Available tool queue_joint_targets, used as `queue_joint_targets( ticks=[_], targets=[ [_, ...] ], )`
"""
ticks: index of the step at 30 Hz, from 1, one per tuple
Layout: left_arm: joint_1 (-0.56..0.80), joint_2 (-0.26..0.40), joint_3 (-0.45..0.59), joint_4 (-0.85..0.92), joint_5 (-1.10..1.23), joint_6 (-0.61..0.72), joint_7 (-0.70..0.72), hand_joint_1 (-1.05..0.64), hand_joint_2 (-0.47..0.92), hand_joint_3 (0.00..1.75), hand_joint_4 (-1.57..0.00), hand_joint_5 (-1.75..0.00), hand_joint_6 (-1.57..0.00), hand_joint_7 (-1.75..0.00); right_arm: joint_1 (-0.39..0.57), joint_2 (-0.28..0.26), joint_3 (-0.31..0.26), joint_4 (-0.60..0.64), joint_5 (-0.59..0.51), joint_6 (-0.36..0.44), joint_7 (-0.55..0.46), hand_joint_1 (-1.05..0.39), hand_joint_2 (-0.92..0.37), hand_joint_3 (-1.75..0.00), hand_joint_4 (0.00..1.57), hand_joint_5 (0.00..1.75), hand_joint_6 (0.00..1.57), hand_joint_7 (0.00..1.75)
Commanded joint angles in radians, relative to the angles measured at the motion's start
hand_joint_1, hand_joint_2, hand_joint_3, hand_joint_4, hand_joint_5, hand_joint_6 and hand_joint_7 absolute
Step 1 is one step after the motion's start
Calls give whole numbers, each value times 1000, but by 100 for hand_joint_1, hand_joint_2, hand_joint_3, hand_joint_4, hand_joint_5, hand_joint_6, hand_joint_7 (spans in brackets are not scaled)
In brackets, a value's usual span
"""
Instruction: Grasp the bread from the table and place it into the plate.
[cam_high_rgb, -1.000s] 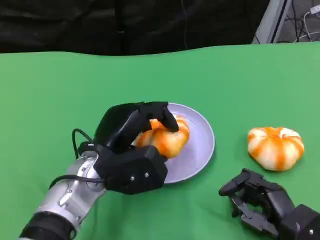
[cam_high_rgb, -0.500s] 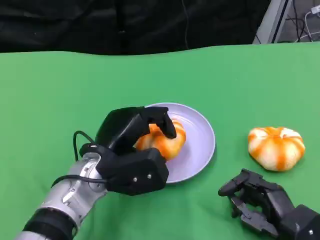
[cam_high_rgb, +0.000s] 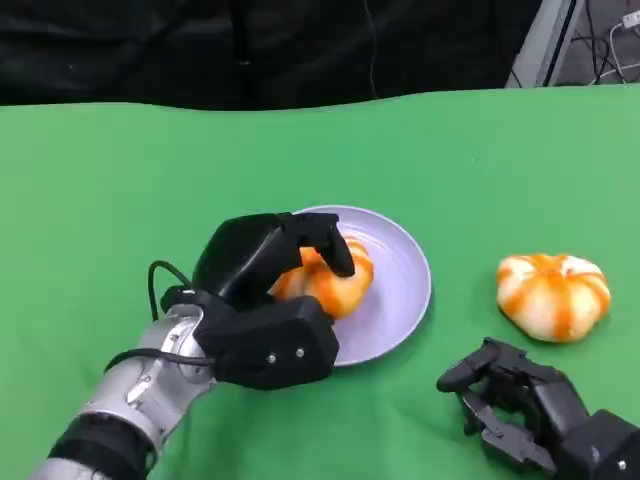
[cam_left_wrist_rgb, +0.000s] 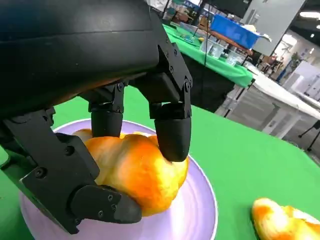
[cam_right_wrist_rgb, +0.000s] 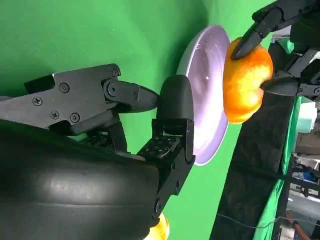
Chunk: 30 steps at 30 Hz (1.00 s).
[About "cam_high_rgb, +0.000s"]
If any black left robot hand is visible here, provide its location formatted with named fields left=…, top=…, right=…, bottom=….
left=192, top=211, right=357, bottom=312

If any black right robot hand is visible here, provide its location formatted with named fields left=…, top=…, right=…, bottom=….
left=436, top=337, right=591, bottom=476

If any orange white toy bread roll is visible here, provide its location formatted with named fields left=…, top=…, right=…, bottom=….
left=268, top=234, right=375, bottom=320
left=496, top=253, right=612, bottom=344

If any green table cloth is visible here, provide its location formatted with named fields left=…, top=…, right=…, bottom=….
left=0, top=84, right=640, bottom=480

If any lilac plate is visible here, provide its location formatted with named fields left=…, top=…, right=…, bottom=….
left=292, top=204, right=432, bottom=368

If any black backdrop curtain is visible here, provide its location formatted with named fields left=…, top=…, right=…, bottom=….
left=0, top=0, right=544, bottom=111

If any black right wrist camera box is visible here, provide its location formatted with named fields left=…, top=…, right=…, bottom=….
left=574, top=408, right=640, bottom=480

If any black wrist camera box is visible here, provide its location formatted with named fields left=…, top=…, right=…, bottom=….
left=193, top=294, right=341, bottom=391
left=574, top=408, right=640, bottom=480

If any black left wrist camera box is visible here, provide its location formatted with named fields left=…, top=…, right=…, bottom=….
left=193, top=294, right=341, bottom=391

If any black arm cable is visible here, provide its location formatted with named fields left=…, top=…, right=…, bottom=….
left=103, top=348, right=217, bottom=374
left=147, top=260, right=197, bottom=322

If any grey metal frame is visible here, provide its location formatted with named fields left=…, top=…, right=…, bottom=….
left=504, top=0, right=586, bottom=89

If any white cable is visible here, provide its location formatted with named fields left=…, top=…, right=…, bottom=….
left=594, top=22, right=640, bottom=84

